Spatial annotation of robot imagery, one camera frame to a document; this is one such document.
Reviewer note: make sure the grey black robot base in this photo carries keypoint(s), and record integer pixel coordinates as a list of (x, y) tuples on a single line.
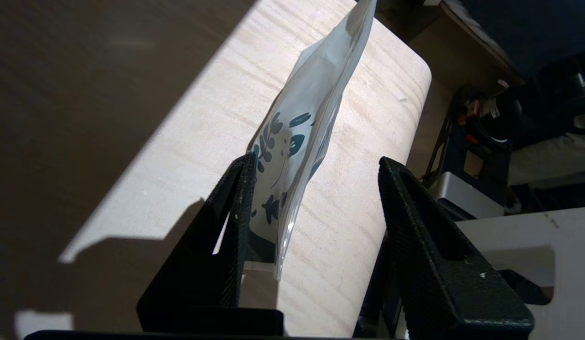
[(510, 236)]

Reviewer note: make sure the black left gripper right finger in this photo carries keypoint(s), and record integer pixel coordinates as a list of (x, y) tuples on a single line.
[(434, 293)]

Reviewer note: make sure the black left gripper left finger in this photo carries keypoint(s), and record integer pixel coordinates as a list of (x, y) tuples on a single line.
[(202, 283)]

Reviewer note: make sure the horse print plastic pouch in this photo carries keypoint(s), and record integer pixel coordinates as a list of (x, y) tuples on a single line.
[(311, 94)]

